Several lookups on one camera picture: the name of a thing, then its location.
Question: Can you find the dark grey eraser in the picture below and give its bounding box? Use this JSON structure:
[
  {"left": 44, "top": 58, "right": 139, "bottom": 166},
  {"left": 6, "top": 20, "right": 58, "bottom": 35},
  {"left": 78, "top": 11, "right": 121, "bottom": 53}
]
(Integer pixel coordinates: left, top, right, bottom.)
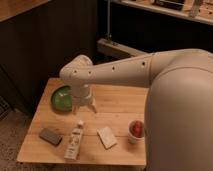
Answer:
[{"left": 39, "top": 128, "right": 62, "bottom": 146}]

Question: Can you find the white sponge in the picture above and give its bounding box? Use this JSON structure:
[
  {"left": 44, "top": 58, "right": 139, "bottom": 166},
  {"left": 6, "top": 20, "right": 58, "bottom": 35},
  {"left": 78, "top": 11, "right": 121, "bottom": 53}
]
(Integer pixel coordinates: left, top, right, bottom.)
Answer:
[{"left": 97, "top": 127, "right": 117, "bottom": 149}]

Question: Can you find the white lotion bottle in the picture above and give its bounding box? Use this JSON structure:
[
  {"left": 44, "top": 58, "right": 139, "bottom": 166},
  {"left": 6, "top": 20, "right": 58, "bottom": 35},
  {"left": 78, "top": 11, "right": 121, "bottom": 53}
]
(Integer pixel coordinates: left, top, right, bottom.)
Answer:
[{"left": 64, "top": 120, "right": 84, "bottom": 160}]

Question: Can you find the wooden table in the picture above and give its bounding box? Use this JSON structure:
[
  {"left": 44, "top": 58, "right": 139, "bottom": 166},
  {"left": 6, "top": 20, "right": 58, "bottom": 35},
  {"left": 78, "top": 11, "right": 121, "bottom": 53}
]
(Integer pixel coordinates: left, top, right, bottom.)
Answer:
[{"left": 17, "top": 78, "right": 147, "bottom": 165}]

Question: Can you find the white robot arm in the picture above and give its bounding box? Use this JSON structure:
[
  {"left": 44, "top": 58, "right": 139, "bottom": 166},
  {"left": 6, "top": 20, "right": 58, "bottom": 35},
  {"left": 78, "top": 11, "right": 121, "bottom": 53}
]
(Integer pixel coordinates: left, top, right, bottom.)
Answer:
[{"left": 60, "top": 49, "right": 213, "bottom": 171}]

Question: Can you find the metal shelf frame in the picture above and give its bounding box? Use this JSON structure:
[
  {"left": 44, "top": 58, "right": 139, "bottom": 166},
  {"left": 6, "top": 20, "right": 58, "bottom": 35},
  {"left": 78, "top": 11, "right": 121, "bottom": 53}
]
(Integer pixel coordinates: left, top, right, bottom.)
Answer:
[{"left": 97, "top": 0, "right": 213, "bottom": 59}]

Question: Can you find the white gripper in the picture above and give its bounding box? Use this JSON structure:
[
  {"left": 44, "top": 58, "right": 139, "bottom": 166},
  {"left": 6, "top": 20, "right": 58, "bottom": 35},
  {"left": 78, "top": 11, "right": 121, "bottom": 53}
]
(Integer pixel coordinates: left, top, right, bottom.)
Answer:
[{"left": 71, "top": 85, "right": 97, "bottom": 115}]

